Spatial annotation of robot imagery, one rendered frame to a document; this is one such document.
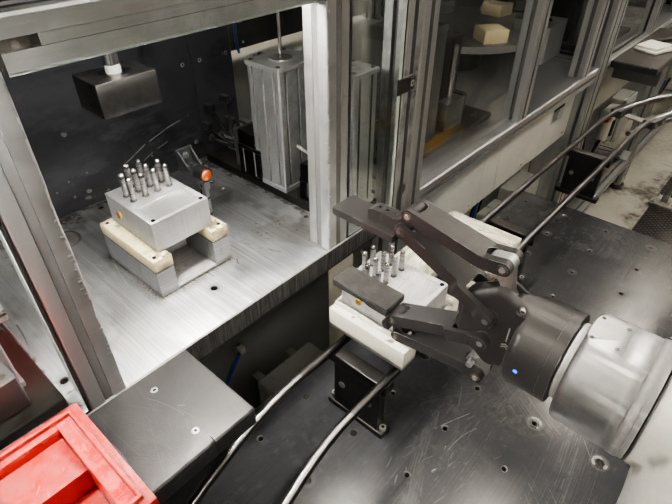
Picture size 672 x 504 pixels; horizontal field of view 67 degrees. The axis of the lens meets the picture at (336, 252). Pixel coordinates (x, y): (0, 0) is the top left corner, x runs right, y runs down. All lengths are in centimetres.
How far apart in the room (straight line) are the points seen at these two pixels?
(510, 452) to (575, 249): 61
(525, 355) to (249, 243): 58
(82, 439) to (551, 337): 45
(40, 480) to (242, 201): 58
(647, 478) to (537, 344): 10
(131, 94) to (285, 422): 56
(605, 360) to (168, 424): 46
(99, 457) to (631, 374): 47
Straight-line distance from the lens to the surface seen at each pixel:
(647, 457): 40
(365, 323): 77
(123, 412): 68
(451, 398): 95
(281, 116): 91
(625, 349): 40
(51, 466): 61
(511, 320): 42
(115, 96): 74
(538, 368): 40
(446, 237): 41
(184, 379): 68
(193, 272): 83
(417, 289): 76
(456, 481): 87
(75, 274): 58
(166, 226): 76
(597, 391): 39
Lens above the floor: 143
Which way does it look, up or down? 38 degrees down
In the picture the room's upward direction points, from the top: straight up
